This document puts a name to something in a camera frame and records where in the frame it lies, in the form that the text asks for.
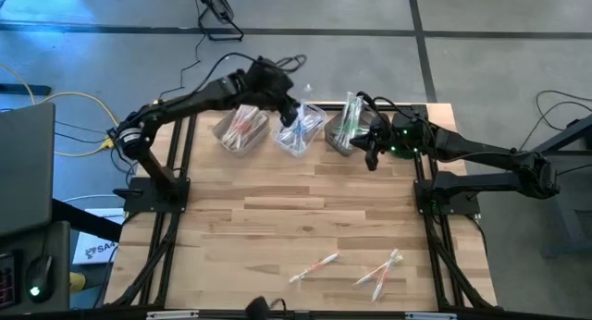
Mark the black floor bar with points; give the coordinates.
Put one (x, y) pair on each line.
(25, 89)

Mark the grey metal stand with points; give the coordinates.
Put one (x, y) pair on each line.
(573, 195)

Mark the grey translucent plastic bin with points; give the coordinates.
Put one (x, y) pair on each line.
(330, 139)

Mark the green toothbrush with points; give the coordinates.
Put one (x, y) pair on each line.
(343, 130)
(349, 121)
(346, 123)
(352, 114)

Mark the grey desk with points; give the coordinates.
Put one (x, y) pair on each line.
(46, 246)

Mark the black keyboard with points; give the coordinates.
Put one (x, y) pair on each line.
(7, 280)

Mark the silver metal bracket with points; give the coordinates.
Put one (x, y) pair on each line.
(172, 315)
(430, 316)

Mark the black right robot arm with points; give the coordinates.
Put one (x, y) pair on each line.
(490, 158)

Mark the dark green triangular sheet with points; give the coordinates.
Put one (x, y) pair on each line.
(404, 155)

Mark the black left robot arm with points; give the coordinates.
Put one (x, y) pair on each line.
(185, 102)

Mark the dark grey monitor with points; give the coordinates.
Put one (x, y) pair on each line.
(25, 172)

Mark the white plastic bin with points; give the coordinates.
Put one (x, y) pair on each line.
(219, 135)

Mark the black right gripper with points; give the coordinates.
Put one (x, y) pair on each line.
(398, 135)

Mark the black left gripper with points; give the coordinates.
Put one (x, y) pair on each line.
(270, 84)

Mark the power strip with plugs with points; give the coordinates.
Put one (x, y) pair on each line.
(111, 137)

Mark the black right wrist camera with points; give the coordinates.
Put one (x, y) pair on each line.
(407, 121)

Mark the white cardboard box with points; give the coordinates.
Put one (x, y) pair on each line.
(97, 248)

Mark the black computer mouse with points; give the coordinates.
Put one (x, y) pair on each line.
(39, 278)

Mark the yellow object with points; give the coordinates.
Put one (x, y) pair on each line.
(79, 283)

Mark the clear plastic bin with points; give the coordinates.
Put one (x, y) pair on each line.
(277, 139)

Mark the orange toothbrush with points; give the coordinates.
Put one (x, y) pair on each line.
(250, 132)
(238, 126)
(258, 121)
(233, 130)
(370, 277)
(254, 128)
(247, 123)
(314, 267)
(240, 119)
(380, 285)
(242, 135)

